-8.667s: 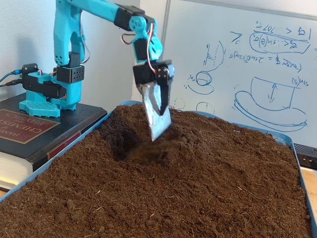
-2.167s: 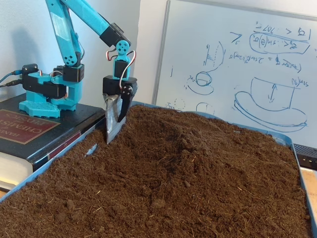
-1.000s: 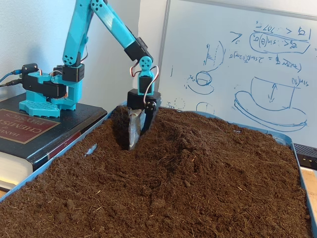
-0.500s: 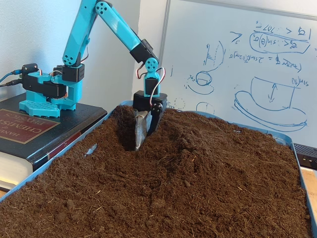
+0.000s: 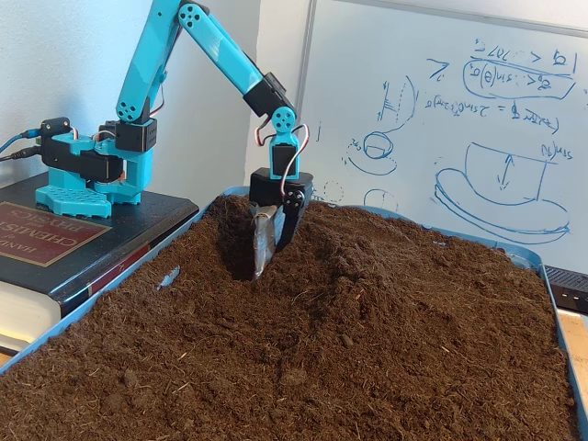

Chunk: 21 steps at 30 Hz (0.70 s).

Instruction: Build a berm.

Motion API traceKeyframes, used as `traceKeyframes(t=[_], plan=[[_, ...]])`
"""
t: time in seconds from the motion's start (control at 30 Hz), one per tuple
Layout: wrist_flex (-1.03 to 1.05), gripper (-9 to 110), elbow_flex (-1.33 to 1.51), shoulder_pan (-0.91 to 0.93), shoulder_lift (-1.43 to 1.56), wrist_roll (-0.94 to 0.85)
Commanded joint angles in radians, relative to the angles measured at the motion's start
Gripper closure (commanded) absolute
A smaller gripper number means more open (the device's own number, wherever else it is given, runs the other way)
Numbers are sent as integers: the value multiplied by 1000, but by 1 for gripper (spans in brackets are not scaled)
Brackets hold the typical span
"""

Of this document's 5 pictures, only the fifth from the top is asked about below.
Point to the blue plastic tray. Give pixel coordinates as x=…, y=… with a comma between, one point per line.
x=523, y=255

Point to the whiteboard with blue sketches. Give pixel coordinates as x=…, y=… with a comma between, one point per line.
x=349, y=69

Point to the black perforated device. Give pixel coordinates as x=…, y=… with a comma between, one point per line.
x=569, y=287

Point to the black controller board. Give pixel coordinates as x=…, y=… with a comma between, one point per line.
x=55, y=125

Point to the black chemistry handbook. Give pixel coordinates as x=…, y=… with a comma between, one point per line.
x=128, y=229

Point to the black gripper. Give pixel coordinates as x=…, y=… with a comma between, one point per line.
x=265, y=187

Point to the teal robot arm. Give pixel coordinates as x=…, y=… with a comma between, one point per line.
x=147, y=64

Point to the brown soil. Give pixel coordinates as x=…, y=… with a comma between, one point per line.
x=321, y=358

